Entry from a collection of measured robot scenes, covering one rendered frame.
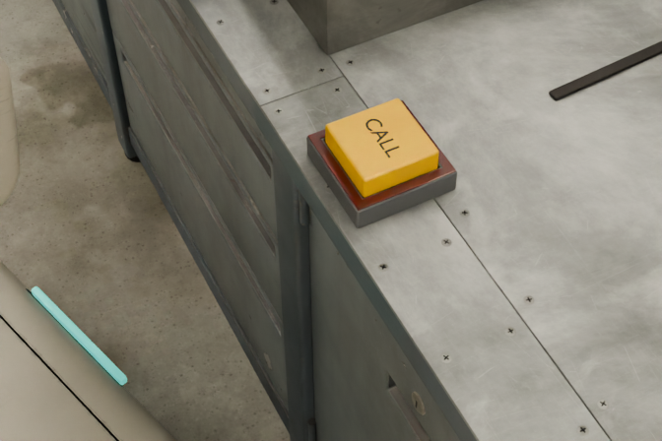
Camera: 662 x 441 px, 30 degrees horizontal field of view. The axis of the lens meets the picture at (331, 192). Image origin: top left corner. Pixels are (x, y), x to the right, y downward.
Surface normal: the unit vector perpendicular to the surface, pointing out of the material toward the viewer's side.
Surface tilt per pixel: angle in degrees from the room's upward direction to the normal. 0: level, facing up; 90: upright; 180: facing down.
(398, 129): 0
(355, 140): 0
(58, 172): 0
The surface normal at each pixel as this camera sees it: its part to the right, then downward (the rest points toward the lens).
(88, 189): 0.00, -0.65
